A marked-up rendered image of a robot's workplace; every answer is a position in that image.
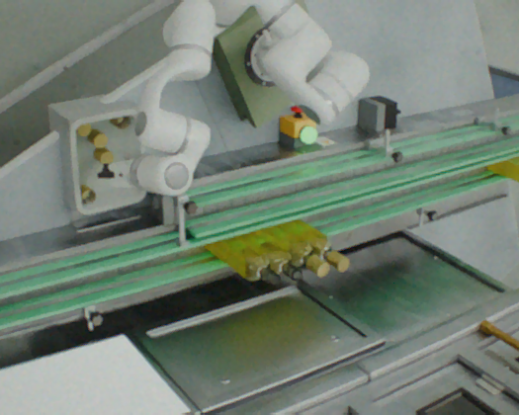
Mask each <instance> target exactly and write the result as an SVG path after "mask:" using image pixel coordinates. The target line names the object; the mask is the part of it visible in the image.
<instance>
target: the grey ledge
mask: <svg viewBox="0 0 519 415"><path fill-rule="evenodd" d="M506 183H507V181H506V182H503V183H502V182H500V183H497V184H493V185H491V186H487V187H484V188H482V189H478V190H475V191H471V192H468V193H466V194H462V195H459V196H456V197H455V198H453V199H450V200H446V201H443V202H440V203H437V204H435V205H431V206H428V210H431V211H432V210H436V212H437V214H438V216H437V217H436V220H433V221H432V220H430V219H429V217H428V216H427V215H423V223H422V227H424V225H427V224H430V223H433V222H435V221H439V220H442V219H445V218H448V217H452V216H455V215H457V214H460V213H463V212H467V211H470V210H472V209H475V208H481V207H483V206H486V205H489V204H493V203H495V202H498V201H501V200H504V199H507V198H509V197H508V196H506V195H505V189H506ZM418 220H419V214H417V213H416V210H412V211H408V212H405V213H401V214H398V215H395V216H392V217H389V218H385V219H384V220H381V221H378V222H374V223H371V224H367V225H364V226H361V227H357V228H354V229H350V230H347V231H344V232H340V234H336V235H332V236H329V239H330V241H331V244H332V251H336V252H337V251H340V249H344V248H348V247H351V246H354V245H357V244H361V243H364V242H367V241H370V240H374V239H377V237H380V236H383V235H387V234H390V233H393V232H397V231H400V230H403V229H405V228H407V229H409V230H414V229H417V228H418Z"/></svg>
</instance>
